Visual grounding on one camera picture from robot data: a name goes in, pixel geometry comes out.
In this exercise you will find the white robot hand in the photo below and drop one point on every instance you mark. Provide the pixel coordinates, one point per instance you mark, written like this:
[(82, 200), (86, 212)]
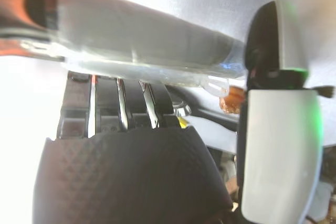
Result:
[(126, 176)]

